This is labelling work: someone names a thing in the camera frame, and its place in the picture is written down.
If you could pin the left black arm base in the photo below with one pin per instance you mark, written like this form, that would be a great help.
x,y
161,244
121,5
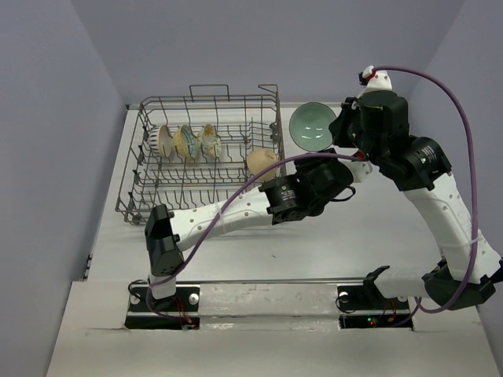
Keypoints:
x,y
179,312

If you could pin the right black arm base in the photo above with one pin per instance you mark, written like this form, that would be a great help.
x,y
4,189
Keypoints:
x,y
363,306

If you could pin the yellow blue sun bowl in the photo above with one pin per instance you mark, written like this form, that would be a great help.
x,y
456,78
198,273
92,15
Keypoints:
x,y
185,142

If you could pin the tan orange bowl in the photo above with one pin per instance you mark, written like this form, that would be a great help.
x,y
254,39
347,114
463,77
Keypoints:
x,y
260,159

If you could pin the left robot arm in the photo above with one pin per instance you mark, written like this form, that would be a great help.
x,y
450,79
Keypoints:
x,y
173,237

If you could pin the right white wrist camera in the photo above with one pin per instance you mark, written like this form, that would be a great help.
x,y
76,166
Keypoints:
x,y
374,80

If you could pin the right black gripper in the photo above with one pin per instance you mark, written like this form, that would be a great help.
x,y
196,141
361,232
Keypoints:
x,y
352,108

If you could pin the teal ceramic bowl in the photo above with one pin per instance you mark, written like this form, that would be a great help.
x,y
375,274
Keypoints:
x,y
309,126

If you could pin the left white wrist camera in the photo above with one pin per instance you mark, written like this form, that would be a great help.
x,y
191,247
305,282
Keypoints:
x,y
360,169

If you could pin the leaf patterned white bowl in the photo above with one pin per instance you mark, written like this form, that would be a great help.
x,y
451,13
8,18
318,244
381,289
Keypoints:
x,y
209,141

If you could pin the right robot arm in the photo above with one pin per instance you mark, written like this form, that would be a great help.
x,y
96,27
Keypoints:
x,y
377,124

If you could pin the white pink rimmed bowl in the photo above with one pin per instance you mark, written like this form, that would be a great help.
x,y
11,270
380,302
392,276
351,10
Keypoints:
x,y
160,141

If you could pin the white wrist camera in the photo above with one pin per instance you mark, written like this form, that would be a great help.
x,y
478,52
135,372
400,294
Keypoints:
x,y
374,80
360,169

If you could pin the grey wire dish rack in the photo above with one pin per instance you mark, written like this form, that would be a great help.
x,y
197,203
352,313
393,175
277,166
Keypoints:
x,y
244,122

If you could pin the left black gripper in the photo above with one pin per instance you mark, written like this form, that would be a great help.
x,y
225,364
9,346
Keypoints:
x,y
300,167

